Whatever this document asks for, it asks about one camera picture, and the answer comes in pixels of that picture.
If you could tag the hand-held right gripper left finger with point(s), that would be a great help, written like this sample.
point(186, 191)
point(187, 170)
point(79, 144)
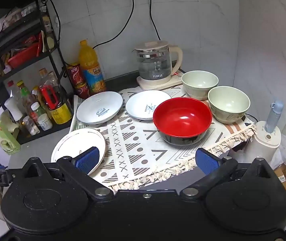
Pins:
point(87, 159)

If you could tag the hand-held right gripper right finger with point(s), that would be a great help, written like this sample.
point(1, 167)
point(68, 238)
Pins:
point(206, 163)

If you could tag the white plate gold rim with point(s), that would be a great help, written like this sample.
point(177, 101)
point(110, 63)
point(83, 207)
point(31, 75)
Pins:
point(67, 145)

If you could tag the red and black bowl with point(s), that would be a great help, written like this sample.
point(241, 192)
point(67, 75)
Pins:
point(180, 115)

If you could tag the white bowl with Sweet text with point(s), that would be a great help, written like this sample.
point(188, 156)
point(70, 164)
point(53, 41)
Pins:
point(95, 105)

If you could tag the pale green bowl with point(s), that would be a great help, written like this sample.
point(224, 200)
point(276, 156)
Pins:
point(228, 103)
point(198, 80)

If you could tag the white plate whisk print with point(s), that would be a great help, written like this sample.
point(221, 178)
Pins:
point(143, 103)

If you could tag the green carton box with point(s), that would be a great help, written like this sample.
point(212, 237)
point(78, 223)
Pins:
point(3, 138)

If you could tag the black metal rack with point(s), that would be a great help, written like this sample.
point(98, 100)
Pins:
point(47, 130)

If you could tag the patterned fringed table cloth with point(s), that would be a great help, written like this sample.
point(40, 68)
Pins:
point(138, 140)

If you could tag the clear spice jar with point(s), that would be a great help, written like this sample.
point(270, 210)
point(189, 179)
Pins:
point(30, 126)

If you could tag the red label jar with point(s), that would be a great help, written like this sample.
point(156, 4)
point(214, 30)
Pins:
point(35, 114)

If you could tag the red snack can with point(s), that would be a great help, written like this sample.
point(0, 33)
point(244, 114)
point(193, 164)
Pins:
point(74, 74)
point(82, 90)

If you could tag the white plastic bottle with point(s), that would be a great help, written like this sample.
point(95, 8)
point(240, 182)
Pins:
point(13, 108)

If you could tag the light blue bottle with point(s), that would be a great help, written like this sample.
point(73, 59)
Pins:
point(273, 116)

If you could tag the orange juice bottle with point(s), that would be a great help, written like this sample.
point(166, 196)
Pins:
point(92, 72)

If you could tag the oil bottle yellow cap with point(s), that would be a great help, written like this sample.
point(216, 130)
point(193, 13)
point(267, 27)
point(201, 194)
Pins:
point(24, 93)

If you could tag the clear bottle orange cap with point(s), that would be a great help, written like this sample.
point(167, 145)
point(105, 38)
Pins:
point(46, 79)

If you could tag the clear bottle red cap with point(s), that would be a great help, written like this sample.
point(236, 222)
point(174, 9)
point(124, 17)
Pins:
point(11, 89)

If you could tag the cream kettle base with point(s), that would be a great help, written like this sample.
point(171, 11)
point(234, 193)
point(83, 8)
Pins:
point(153, 85)

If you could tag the glass electric kettle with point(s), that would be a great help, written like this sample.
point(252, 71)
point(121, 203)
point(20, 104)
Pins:
point(155, 65)

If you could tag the red plastic basket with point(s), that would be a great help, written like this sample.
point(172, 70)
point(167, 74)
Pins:
point(22, 56)

